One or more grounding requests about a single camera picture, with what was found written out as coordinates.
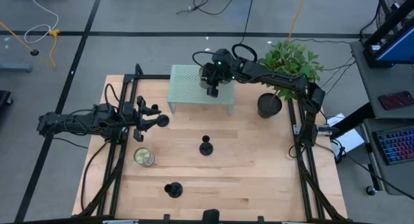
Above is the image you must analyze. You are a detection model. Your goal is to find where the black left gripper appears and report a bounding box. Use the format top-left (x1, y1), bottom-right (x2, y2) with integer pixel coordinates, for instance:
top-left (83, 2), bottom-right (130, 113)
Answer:
top-left (122, 96), bottom-right (162, 142)

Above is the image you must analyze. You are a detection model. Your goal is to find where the pale green mesh riser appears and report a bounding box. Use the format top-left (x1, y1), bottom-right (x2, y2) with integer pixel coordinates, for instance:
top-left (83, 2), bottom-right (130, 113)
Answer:
top-left (166, 64), bottom-right (236, 116)

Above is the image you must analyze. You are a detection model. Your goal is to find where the green plant in black pot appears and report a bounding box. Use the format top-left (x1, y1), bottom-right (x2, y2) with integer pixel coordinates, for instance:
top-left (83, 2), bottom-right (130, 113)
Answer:
top-left (257, 39), bottom-right (325, 120)

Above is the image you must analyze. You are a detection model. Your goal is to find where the black rounded object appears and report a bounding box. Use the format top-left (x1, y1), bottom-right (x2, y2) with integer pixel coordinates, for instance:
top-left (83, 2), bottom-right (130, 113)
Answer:
top-left (202, 208), bottom-right (221, 224)

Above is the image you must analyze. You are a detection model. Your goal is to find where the grey metal table foot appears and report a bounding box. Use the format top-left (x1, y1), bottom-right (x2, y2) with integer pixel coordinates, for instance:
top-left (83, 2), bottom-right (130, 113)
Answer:
top-left (0, 62), bottom-right (33, 73)

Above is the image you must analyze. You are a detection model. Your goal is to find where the black chair base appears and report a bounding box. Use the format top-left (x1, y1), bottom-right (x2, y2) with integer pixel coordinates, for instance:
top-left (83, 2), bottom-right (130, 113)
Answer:
top-left (0, 90), bottom-right (14, 107)

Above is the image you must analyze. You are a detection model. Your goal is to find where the white paper sheet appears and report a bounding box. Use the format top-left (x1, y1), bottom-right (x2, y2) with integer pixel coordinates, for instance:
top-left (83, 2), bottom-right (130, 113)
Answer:
top-left (325, 113), bottom-right (365, 153)

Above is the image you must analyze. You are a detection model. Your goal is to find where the grey side desk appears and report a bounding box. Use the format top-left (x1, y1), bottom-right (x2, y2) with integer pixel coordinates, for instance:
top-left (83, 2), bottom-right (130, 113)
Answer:
top-left (350, 39), bottom-right (414, 120)

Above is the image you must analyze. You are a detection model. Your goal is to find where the dark red smartphone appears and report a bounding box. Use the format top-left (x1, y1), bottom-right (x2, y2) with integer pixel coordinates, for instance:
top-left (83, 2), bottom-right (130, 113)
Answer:
top-left (377, 90), bottom-right (414, 111)

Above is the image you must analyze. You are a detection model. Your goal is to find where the blue screen monitor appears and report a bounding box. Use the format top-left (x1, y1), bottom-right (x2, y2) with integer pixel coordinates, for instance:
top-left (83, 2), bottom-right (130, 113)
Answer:
top-left (373, 21), bottom-right (414, 65)

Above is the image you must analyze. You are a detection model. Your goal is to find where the rainbow backlit keyboard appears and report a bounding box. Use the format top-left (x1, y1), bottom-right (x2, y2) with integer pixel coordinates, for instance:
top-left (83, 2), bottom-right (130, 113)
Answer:
top-left (371, 126), bottom-right (414, 166)

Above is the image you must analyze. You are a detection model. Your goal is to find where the grey keyboard desk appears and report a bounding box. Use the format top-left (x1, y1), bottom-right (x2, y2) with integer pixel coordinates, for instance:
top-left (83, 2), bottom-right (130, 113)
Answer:
top-left (360, 117), bottom-right (414, 196)

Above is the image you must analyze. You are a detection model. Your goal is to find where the black aluminium table frame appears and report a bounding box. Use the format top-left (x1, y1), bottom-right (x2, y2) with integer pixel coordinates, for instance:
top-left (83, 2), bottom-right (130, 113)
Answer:
top-left (77, 63), bottom-right (349, 223)

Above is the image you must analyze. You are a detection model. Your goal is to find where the black coiled floor cable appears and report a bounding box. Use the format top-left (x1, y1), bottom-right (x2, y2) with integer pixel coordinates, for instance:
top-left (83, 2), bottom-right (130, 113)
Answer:
top-left (231, 0), bottom-right (259, 63)

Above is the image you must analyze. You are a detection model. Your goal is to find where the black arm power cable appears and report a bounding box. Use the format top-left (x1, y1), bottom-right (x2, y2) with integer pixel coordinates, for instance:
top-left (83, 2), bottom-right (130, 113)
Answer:
top-left (79, 141), bottom-right (109, 214)

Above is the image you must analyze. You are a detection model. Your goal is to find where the orange hanging cable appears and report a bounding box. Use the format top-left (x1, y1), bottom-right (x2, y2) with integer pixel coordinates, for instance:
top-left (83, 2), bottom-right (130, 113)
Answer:
top-left (287, 0), bottom-right (308, 40)

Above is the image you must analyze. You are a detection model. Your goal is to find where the yellow floor cable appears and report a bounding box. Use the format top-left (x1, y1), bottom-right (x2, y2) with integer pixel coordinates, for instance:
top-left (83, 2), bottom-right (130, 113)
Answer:
top-left (48, 28), bottom-right (61, 69)

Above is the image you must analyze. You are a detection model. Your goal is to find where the yellow cable with black end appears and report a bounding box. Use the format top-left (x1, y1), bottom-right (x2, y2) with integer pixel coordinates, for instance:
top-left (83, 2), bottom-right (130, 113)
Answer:
top-left (0, 21), bottom-right (39, 57)

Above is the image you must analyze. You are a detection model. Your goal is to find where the white floor cable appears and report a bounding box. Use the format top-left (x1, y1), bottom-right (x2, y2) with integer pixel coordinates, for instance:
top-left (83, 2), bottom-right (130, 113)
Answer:
top-left (24, 0), bottom-right (60, 45)

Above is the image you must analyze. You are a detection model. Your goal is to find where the black monitor stand post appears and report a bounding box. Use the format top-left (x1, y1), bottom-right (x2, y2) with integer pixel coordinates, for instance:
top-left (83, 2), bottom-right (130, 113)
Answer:
top-left (362, 0), bottom-right (414, 56)

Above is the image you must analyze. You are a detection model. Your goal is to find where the wire guard floor fan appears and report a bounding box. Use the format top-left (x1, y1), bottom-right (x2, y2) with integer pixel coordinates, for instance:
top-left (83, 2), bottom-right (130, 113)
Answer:
top-left (376, 0), bottom-right (414, 29)

